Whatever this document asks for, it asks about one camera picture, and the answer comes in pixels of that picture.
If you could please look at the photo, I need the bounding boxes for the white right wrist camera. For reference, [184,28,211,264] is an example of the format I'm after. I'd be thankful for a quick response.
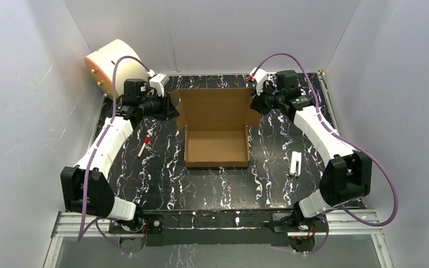
[249,68,268,95]

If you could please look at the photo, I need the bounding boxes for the white plastic block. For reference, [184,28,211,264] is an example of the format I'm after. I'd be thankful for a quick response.
[289,151,302,178]

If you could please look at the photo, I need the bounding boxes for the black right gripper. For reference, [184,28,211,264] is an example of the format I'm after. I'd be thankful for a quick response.
[249,82,283,116]

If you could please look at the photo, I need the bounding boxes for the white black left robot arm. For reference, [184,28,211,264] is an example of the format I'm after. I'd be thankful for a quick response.
[60,74,179,232]

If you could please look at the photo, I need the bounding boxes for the brown cardboard box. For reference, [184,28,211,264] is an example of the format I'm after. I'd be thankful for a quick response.
[170,88,261,168]

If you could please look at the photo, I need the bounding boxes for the aluminium front frame rail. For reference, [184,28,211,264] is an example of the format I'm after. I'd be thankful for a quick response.
[51,209,385,238]

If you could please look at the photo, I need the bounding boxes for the red and white marker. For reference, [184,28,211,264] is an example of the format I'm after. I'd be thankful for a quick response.
[137,134,151,159]

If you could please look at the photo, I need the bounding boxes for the aluminium table edge rail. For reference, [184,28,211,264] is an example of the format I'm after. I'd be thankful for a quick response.
[316,69,363,202]

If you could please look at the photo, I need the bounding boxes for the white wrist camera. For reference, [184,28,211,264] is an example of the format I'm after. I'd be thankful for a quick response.
[149,73,169,97]
[249,68,268,95]

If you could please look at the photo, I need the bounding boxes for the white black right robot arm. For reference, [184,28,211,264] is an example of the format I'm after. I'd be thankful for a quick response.
[250,68,372,231]

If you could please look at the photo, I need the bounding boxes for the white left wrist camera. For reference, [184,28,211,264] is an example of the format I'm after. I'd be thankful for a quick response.
[149,73,169,97]

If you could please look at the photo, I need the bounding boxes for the cream cylindrical drum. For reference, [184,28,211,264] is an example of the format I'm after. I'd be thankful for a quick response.
[84,39,148,98]

